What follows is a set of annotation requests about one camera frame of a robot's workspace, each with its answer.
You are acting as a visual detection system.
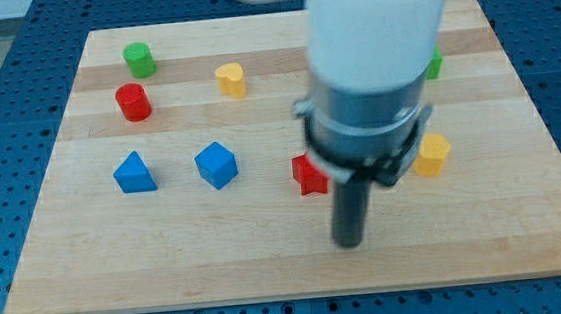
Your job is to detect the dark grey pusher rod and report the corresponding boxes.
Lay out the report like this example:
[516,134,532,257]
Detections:
[331,177,371,248]

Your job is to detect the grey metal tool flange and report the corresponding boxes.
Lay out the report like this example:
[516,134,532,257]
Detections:
[292,72,432,187]

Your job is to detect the red star block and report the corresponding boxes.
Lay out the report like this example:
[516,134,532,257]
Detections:
[291,154,330,195]

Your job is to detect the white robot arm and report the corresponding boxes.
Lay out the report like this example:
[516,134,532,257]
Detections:
[237,0,446,248]

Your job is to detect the green block behind arm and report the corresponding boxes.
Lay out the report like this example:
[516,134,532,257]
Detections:
[426,45,443,80]

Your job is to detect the yellow heart block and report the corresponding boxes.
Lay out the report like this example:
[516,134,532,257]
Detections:
[215,62,247,99]

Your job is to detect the yellow hexagon block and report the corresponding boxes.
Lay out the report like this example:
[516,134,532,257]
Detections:
[412,133,451,177]

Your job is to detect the blue cube block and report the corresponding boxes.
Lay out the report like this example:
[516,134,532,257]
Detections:
[194,142,239,190]

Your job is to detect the wooden board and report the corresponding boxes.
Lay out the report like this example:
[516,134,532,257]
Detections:
[3,0,561,314]

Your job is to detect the blue triangle block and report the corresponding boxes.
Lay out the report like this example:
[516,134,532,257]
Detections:
[112,151,158,193]

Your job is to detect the red cylinder block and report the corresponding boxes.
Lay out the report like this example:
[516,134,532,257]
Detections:
[114,82,152,122]

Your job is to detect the green cylinder block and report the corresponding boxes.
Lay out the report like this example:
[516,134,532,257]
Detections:
[123,42,157,79]

